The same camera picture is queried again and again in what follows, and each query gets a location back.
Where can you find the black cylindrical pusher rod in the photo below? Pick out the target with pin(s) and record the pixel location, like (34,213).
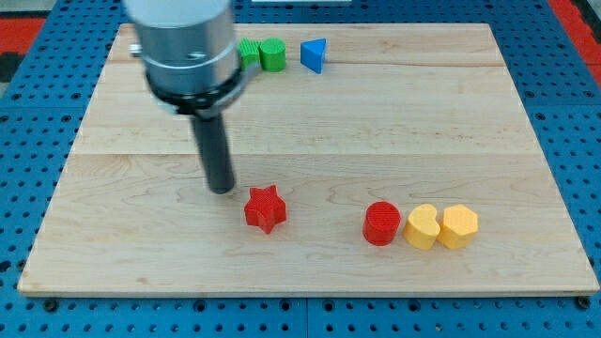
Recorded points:
(211,141)

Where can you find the red star block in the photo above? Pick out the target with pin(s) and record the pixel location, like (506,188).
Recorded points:
(265,208)

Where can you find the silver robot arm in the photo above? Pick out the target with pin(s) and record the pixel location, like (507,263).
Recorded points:
(192,62)

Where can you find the green star block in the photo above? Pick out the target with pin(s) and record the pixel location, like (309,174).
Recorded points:
(249,53)

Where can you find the green cylinder block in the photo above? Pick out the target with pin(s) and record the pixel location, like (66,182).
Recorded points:
(272,54)

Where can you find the blue triangle block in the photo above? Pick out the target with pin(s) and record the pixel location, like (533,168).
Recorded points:
(312,54)

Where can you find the wooden board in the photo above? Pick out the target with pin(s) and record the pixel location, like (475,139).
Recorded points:
(410,114)

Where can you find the red cylinder block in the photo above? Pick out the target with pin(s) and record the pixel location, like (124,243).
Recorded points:
(381,223)

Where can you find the yellow heart block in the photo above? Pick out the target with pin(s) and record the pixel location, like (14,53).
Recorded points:
(422,228)

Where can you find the yellow hexagon block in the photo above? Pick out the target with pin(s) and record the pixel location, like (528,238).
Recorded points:
(458,226)

